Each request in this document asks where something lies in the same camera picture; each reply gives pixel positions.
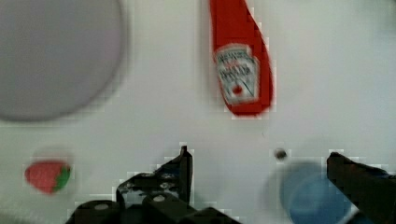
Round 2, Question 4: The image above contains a red plush ketchup bottle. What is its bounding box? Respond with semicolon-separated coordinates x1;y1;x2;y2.
209;0;274;117

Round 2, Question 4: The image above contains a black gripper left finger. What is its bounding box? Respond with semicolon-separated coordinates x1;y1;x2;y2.
65;146;241;224

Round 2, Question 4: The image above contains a blue cup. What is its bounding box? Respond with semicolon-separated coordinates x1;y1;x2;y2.
279;162;374;224

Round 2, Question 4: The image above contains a lilac oval plate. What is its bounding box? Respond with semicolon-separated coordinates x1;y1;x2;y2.
0;0;125;121

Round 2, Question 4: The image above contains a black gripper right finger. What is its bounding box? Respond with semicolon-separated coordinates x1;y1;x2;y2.
326;152;396;224

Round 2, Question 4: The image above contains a strawberry toy near bowl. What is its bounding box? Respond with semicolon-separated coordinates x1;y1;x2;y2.
24;161;71;194

